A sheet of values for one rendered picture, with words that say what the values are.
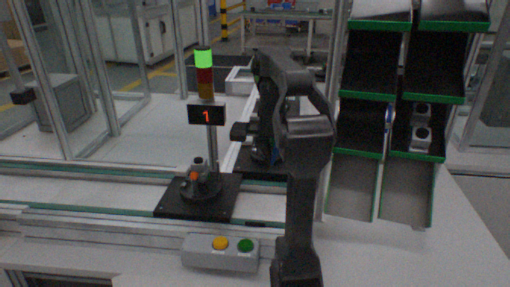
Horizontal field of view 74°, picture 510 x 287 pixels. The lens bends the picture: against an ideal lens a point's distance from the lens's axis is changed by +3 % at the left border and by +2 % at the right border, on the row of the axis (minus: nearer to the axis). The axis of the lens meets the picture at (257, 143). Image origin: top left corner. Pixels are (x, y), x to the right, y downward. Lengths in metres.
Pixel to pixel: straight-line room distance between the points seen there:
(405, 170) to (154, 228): 0.76
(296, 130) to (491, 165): 1.39
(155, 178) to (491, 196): 1.46
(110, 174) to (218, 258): 0.59
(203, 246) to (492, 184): 1.32
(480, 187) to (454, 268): 0.70
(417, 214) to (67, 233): 1.03
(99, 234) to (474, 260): 1.12
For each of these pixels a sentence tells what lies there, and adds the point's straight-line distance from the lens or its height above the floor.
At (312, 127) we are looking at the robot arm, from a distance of 0.46.
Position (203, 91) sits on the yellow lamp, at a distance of 1.07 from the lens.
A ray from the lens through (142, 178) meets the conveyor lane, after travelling 1.31.
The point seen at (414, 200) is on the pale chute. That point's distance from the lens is 1.08.
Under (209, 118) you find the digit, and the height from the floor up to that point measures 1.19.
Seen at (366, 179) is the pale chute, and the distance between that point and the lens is 1.05.
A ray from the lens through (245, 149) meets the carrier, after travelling 1.36.
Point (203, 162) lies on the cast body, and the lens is 1.07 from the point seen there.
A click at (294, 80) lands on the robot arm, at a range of 0.50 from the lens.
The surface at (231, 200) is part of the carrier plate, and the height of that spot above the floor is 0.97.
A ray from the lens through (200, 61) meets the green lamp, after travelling 1.04.
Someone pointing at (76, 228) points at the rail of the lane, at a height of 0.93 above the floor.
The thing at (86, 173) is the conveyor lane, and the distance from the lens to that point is 1.41.
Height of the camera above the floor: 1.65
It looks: 29 degrees down
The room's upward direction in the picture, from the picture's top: straight up
